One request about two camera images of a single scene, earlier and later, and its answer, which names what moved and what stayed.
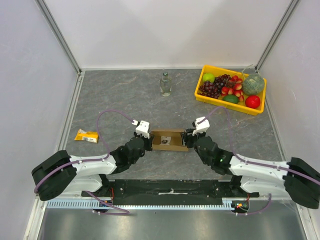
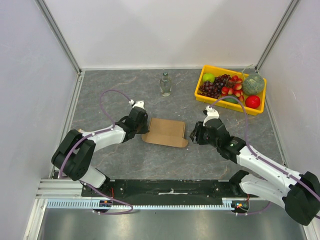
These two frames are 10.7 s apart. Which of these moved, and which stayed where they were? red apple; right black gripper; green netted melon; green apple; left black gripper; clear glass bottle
Moved: right black gripper; left black gripper
Stayed: red apple; clear glass bottle; green apple; green netted melon
